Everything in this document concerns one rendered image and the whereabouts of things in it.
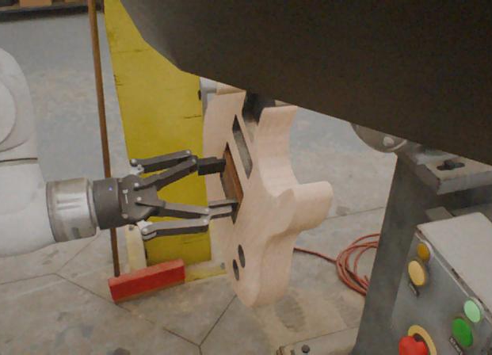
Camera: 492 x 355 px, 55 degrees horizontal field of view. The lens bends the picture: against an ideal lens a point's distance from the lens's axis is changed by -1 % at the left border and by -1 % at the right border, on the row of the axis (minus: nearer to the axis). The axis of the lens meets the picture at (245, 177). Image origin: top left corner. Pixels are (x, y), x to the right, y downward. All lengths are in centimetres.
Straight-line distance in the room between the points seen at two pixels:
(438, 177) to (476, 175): 6
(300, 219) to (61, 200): 34
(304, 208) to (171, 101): 114
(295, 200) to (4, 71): 43
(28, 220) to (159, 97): 97
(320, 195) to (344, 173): 216
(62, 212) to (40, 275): 154
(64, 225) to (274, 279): 30
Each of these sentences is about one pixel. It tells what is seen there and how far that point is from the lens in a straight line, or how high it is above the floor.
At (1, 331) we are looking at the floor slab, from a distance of 208.
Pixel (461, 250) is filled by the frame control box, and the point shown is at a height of 112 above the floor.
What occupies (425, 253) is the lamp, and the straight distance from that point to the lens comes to 60.
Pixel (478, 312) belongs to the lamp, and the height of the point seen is 111.
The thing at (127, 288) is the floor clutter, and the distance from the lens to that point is 195.
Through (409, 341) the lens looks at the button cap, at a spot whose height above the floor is 99.
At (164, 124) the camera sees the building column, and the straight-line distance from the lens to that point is 164.
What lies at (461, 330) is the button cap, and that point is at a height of 107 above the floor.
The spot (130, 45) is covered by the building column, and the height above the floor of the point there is 100.
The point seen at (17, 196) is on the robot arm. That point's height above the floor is 112.
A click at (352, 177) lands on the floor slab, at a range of 265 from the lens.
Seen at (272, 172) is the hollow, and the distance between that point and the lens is 60.
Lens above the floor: 151
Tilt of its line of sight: 36 degrees down
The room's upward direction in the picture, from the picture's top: straight up
